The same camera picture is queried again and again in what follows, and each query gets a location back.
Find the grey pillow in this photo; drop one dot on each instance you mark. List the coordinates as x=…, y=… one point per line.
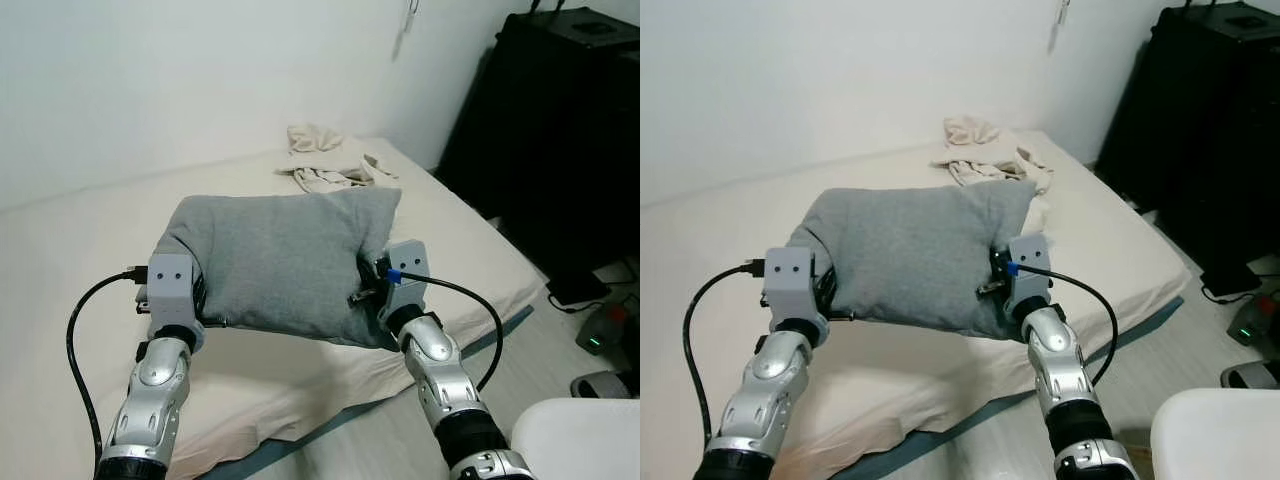
x=910, y=260
x=280, y=265

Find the white plastic chair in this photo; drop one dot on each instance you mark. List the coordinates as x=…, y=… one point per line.
x=1220, y=435
x=580, y=440

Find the crumpled beige cloth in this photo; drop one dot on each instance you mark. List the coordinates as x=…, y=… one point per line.
x=990, y=170
x=335, y=175

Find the white bed mattress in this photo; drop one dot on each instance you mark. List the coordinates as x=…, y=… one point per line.
x=90, y=240
x=720, y=230

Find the blue bed base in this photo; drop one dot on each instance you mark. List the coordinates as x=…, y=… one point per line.
x=960, y=420
x=330, y=420

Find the folded beige cloth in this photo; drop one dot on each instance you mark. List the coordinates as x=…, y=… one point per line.
x=970, y=130
x=315, y=137

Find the flat black floor pad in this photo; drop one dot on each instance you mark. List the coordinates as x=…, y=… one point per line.
x=1232, y=280
x=578, y=288

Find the grey device with green light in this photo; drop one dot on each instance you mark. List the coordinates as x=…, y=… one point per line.
x=605, y=330
x=1255, y=325

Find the round grey floor device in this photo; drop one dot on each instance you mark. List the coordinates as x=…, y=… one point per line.
x=1250, y=375
x=605, y=384

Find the black cabinet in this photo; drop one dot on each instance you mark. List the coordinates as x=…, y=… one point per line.
x=560, y=130
x=1210, y=120

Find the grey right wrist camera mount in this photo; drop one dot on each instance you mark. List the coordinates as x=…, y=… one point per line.
x=410, y=275
x=1030, y=270

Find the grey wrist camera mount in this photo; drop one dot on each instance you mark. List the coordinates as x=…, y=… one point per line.
x=788, y=280
x=1030, y=270
x=170, y=285
x=410, y=275

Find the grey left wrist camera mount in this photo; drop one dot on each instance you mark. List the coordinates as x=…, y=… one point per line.
x=788, y=280
x=170, y=285

